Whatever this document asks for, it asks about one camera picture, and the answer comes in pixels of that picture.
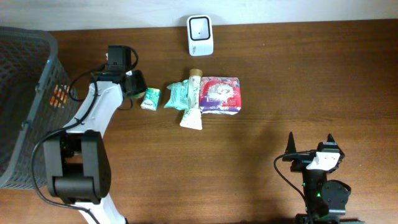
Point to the white green tube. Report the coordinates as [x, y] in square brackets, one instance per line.
[192, 115]

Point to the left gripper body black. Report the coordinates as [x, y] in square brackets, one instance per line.
[137, 93]

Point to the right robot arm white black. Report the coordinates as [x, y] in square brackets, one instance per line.
[325, 200]

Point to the orange tissue pack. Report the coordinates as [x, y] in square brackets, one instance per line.
[59, 97]

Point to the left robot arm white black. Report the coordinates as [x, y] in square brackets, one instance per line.
[77, 167]

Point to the small teal tissue pack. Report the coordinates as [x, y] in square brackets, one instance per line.
[151, 99]

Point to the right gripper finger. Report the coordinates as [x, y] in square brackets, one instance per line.
[290, 149]
[330, 138]

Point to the teal wipes packet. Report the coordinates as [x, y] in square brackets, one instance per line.
[178, 95]

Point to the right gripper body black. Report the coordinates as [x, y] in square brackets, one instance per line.
[300, 165]

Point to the red purple tissue pack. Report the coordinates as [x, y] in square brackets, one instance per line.
[220, 95]

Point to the grey plastic mesh basket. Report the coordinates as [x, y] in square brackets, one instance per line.
[30, 70]

